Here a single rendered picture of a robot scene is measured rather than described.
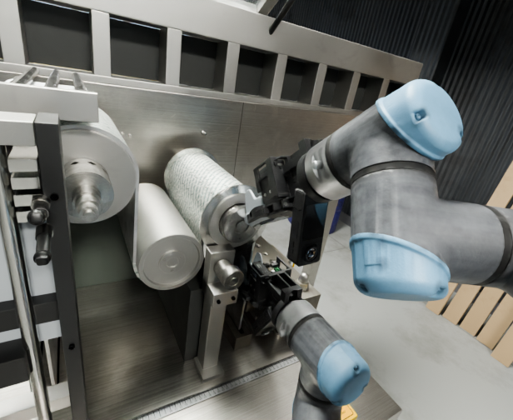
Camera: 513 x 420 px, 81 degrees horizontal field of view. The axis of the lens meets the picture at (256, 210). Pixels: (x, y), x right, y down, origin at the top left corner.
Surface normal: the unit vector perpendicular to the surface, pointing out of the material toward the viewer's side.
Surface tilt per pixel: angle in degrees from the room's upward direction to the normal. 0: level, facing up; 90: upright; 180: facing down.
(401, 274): 54
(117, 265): 90
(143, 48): 90
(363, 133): 75
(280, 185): 50
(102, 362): 0
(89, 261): 90
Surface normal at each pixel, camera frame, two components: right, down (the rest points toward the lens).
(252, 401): 0.16, -0.90
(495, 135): -0.84, 0.08
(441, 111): 0.47, -0.25
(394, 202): -0.32, -0.36
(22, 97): 0.49, 0.42
